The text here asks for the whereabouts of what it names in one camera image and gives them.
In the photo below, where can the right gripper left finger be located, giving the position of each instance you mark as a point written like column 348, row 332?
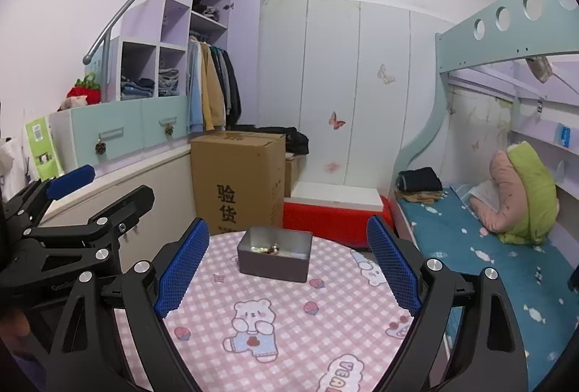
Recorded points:
column 87, row 353

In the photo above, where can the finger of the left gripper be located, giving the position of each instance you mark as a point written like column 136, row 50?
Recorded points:
column 27, row 208
column 97, row 241

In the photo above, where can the person's left hand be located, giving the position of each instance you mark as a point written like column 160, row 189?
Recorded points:
column 14, row 331

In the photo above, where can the green paper box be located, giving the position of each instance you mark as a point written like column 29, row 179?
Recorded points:
column 43, row 155

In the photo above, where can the mint green drawer unit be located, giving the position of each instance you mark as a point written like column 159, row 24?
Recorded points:
column 104, row 134

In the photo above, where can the pink checkered tablecloth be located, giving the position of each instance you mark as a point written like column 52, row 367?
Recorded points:
column 338, row 331

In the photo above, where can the strawberry plush toy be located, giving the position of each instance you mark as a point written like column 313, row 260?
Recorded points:
column 85, row 92

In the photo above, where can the pink and green quilt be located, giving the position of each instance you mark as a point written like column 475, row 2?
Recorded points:
column 519, row 202

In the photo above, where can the large cardboard box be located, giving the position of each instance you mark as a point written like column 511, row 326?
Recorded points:
column 238, row 179

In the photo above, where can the folded dark clothes on bed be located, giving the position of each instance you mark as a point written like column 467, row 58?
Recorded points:
column 420, row 185

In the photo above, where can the hanging clothes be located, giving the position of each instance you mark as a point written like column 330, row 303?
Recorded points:
column 213, row 95

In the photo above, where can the purple cubby shelf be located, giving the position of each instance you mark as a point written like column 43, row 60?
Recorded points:
column 154, row 34

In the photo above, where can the red storage box white lid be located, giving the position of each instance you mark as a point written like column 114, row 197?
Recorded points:
column 335, row 212

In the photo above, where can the dark grey metal tin box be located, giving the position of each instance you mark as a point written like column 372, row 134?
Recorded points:
column 275, row 253

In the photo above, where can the small cardboard box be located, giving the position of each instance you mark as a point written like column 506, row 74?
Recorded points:
column 292, row 169

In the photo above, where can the black clothes pile on boxes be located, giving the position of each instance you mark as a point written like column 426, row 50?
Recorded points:
column 296, row 142

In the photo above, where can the white wardrobe with butterflies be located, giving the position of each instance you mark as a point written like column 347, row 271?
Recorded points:
column 358, row 79

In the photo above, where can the mint green upper bunk frame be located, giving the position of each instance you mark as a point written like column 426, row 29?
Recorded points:
column 504, row 31

